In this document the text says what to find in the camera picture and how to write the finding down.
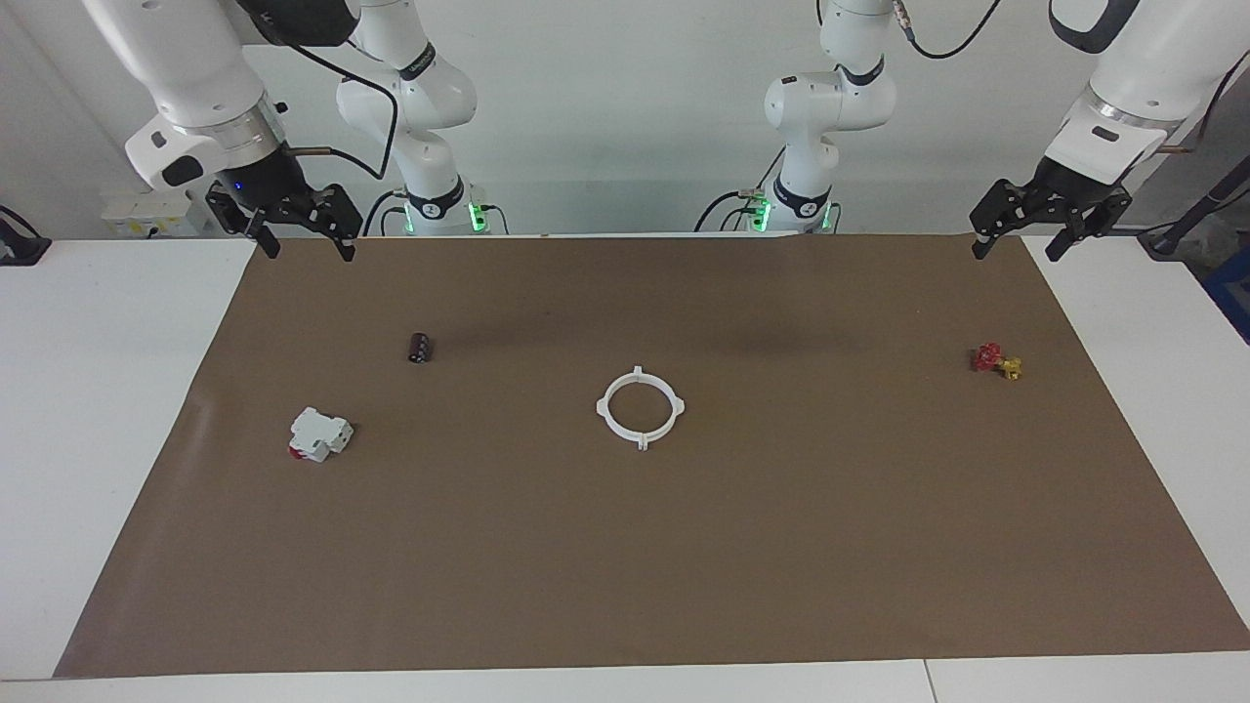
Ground black stand leg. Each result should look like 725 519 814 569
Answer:
1138 156 1250 257

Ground black base cable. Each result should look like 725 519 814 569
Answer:
694 146 788 233
363 189 407 237

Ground blue box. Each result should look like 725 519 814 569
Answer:
1203 244 1250 343

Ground red and yellow valve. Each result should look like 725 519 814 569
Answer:
972 342 1023 381

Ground brown paper mat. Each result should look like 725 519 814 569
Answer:
54 234 1250 679

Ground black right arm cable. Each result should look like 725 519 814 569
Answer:
234 0 400 183

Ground white half ring pipe clamp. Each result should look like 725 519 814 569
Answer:
635 366 687 452
596 366 647 452

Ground white circuit breaker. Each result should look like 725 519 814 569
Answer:
289 407 354 463

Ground black clamp mount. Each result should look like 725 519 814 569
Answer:
0 205 52 267

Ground white power strip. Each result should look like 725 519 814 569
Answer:
101 191 211 239

